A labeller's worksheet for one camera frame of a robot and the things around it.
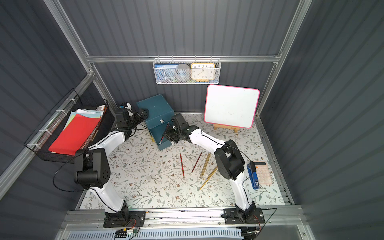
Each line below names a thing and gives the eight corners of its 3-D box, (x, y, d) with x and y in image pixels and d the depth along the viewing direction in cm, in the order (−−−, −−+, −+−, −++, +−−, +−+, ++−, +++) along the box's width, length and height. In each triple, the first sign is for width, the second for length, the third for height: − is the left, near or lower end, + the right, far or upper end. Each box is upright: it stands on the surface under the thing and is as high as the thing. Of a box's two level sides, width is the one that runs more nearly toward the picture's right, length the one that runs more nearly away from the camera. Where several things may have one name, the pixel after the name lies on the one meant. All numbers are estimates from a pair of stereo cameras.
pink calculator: (258, 184, 86) (260, 183, 84) (253, 162, 95) (254, 160, 93) (272, 184, 86) (274, 183, 84) (265, 162, 95) (266, 160, 93)
